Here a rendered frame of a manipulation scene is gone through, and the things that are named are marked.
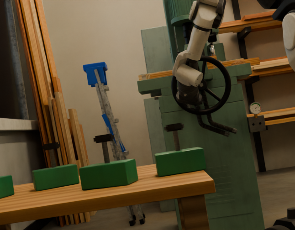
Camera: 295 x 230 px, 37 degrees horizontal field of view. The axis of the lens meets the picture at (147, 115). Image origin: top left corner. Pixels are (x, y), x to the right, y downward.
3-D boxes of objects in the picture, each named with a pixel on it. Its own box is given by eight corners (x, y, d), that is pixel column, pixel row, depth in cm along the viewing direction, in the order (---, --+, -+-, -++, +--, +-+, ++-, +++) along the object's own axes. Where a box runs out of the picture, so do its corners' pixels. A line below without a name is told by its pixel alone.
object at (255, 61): (149, 81, 249) (148, 75, 250) (149, 82, 251) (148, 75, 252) (260, 64, 246) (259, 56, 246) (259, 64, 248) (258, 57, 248)
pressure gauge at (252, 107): (250, 118, 224) (248, 102, 224) (250, 118, 227) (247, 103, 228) (263, 117, 223) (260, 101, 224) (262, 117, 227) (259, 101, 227)
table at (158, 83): (136, 91, 225) (134, 79, 225) (141, 95, 255) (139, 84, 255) (255, 71, 221) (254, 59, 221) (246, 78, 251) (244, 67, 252)
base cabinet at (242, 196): (180, 248, 230) (159, 113, 233) (179, 223, 288) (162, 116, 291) (267, 236, 228) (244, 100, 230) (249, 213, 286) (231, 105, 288)
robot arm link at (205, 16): (207, 58, 180) (223, 13, 171) (183, 51, 180) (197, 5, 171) (206, 49, 189) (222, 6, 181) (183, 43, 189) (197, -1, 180)
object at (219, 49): (210, 65, 263) (207, 44, 264) (209, 66, 270) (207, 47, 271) (226, 62, 263) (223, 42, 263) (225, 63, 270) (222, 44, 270)
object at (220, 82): (161, 96, 233) (160, 88, 233) (162, 98, 254) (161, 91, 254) (237, 84, 231) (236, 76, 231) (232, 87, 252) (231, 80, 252)
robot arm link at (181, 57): (187, 85, 185) (197, 56, 179) (169, 76, 189) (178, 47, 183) (194, 82, 190) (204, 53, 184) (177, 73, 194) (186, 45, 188)
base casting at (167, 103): (160, 113, 233) (157, 96, 233) (163, 116, 291) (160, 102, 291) (244, 100, 230) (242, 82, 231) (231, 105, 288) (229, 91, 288)
